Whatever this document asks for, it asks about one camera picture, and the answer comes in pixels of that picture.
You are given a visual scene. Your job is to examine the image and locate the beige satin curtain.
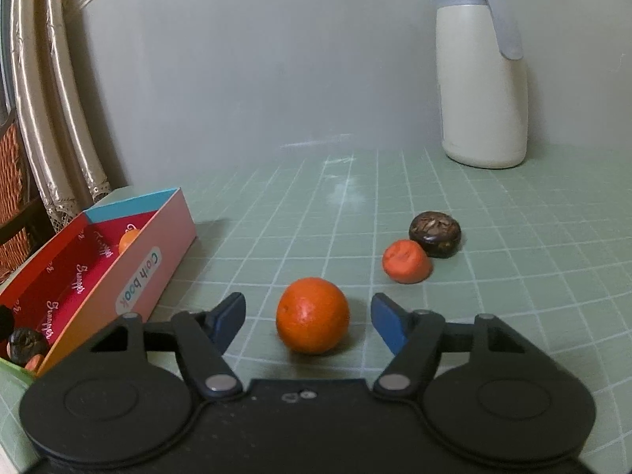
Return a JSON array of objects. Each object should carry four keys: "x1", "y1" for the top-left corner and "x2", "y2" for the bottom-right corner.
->
[{"x1": 0, "y1": 0, "x2": 126, "y2": 234}]

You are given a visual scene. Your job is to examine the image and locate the white thermos jug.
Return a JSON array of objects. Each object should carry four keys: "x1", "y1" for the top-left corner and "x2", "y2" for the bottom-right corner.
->
[{"x1": 433, "y1": 0, "x2": 529, "y2": 169}]

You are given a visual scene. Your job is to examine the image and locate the green grid tablecloth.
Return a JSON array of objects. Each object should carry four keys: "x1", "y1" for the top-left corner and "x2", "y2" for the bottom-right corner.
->
[{"x1": 0, "y1": 143, "x2": 632, "y2": 474}]

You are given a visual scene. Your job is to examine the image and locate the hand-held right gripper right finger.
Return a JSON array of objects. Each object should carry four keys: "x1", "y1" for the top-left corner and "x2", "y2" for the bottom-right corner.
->
[{"x1": 370, "y1": 292, "x2": 529, "y2": 402}]

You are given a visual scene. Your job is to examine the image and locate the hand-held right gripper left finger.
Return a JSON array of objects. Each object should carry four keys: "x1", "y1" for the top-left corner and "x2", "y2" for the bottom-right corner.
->
[{"x1": 89, "y1": 292, "x2": 246, "y2": 400}]

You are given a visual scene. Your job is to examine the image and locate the large round orange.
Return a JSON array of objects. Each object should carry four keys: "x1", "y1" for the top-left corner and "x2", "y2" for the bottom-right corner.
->
[{"x1": 275, "y1": 277, "x2": 351, "y2": 355}]

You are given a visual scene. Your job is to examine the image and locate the colourful cardboard box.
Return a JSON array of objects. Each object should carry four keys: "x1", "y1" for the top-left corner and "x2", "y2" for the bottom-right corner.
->
[{"x1": 0, "y1": 188, "x2": 198, "y2": 392}]

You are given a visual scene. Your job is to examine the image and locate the dark wooden sofa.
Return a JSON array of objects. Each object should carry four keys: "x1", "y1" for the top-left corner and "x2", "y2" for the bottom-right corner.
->
[{"x1": 0, "y1": 111, "x2": 56, "y2": 284}]

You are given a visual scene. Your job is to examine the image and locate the orange woven sofa cushion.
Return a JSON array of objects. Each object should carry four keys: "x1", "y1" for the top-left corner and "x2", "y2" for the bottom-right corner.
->
[{"x1": 0, "y1": 122, "x2": 25, "y2": 270}]

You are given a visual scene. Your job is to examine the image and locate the dark brown round fruit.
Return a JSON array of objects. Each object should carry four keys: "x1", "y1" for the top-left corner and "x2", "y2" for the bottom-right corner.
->
[
  {"x1": 7, "y1": 328, "x2": 51, "y2": 364},
  {"x1": 409, "y1": 211, "x2": 463, "y2": 259}
]

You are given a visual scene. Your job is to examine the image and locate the small orange fruit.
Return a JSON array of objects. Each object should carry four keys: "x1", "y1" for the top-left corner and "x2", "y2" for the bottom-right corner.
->
[{"x1": 382, "y1": 239, "x2": 434, "y2": 285}]

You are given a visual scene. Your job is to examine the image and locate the small orange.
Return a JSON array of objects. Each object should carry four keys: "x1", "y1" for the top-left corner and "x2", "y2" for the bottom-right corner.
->
[{"x1": 118, "y1": 229, "x2": 142, "y2": 258}]

